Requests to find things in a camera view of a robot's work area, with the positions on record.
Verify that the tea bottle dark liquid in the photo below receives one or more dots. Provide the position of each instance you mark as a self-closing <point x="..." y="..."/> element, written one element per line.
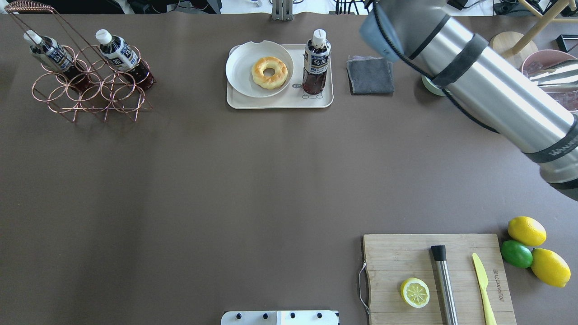
<point x="316" y="62"/>

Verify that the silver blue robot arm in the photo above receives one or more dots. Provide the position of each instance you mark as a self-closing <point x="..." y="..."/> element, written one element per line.
<point x="461" y="63"/>

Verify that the beige rabbit tray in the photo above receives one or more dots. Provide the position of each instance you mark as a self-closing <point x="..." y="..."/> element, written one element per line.
<point x="292" y="96"/>

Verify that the tea bottle in rack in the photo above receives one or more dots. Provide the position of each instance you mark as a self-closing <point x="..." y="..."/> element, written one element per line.
<point x="57" y="59"/>
<point x="124" y="59"/>

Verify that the dark mirrored tray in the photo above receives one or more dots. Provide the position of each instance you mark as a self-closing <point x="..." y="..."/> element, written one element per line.
<point x="567" y="42"/>

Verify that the glazed donut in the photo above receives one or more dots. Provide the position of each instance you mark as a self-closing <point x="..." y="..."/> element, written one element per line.
<point x="269" y="73"/>

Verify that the white round plate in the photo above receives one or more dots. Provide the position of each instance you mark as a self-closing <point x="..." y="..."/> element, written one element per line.
<point x="241" y="61"/>

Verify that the grey folded cloth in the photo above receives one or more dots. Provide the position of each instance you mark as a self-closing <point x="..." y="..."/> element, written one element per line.
<point x="370" y="75"/>

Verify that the mint green bowl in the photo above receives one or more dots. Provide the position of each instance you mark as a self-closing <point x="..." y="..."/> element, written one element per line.
<point x="431" y="86"/>

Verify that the bamboo cutting board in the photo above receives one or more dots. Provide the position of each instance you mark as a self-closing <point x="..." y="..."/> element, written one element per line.
<point x="392" y="258"/>

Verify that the half lemon slice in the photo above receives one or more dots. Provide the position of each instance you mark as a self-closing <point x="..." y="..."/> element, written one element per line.
<point x="415" y="292"/>

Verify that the yellow plastic knife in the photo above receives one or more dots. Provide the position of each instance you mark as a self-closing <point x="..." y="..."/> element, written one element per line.
<point x="483" y="282"/>

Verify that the green lime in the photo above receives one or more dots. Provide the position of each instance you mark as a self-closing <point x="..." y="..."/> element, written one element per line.
<point x="516" y="254"/>

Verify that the yellow lemon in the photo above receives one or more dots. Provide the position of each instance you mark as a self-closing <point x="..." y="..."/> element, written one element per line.
<point x="550" y="267"/>
<point x="527" y="231"/>

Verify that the wooden cup tree stand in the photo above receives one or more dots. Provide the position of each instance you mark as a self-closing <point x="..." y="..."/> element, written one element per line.
<point x="516" y="47"/>

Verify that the pink bowl with ice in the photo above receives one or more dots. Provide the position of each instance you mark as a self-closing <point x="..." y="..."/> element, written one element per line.
<point x="543" y="59"/>

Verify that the steel ice scoop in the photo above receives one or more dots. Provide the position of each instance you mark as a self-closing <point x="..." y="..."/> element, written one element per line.
<point x="558" y="78"/>

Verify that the aluminium frame post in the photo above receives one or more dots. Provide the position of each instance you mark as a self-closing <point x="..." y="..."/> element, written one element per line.
<point x="282" y="10"/>

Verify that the copper wire bottle rack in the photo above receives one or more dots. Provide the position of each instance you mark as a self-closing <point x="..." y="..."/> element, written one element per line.
<point x="109" y="92"/>

